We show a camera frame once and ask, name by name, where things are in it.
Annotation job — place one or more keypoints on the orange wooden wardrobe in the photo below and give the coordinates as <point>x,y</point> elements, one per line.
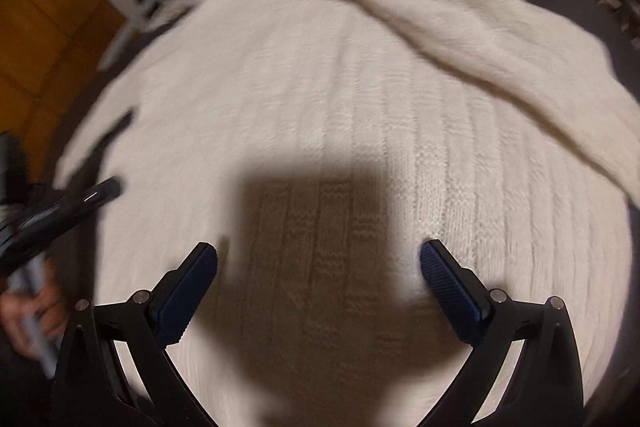
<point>40,32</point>

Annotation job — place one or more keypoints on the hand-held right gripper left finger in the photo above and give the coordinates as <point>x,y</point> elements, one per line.
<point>185,302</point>

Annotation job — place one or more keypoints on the person's left hand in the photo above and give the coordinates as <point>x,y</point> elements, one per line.
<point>50,307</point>

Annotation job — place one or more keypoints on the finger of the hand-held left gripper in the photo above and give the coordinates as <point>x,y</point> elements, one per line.
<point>75,204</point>

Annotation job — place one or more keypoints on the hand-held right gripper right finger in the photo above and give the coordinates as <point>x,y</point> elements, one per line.
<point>452,297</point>

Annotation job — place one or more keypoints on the white knit sweater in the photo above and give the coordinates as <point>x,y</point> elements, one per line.
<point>325,107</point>

